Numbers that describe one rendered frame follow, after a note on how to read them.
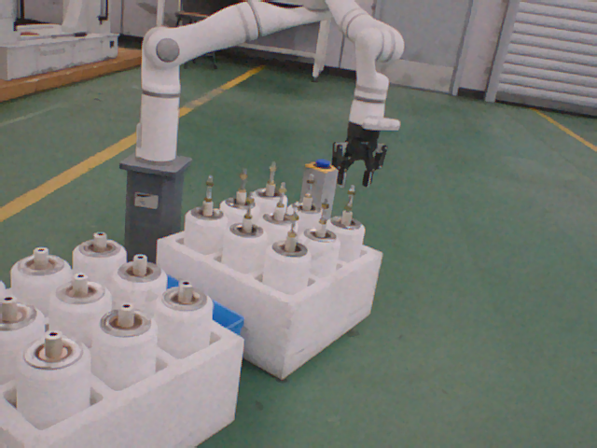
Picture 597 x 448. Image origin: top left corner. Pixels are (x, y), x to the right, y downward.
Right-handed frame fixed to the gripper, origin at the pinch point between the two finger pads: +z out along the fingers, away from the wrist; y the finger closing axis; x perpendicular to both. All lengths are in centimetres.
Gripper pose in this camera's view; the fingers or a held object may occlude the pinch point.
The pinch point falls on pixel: (354, 181)
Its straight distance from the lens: 137.1
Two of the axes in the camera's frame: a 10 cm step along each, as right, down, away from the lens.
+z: -1.4, 9.3, 3.5
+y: -8.9, 0.4, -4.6
